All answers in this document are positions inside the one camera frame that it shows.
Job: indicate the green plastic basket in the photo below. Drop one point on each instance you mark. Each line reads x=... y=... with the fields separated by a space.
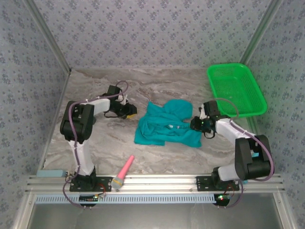
x=234 y=91

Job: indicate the teal t-shirt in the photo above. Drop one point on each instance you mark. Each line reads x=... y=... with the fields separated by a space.
x=164 y=126

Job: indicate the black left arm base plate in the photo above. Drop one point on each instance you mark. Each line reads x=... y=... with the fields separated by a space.
x=106 y=184

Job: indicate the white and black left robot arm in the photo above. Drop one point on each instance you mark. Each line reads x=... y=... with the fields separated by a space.
x=82 y=157

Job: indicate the aluminium corner post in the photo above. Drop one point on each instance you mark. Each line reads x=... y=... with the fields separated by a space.
x=47 y=33
x=261 y=31

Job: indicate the pink toy microphone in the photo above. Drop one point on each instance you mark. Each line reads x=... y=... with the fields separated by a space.
x=125 y=169

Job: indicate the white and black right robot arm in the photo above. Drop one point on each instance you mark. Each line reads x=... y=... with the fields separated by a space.
x=252 y=152

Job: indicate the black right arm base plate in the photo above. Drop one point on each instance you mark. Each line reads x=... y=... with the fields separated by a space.
x=202 y=183

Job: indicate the light blue flat box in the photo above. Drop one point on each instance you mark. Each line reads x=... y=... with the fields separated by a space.
x=51 y=173

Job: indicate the aluminium rail frame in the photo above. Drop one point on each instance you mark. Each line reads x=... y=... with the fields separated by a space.
x=155 y=184

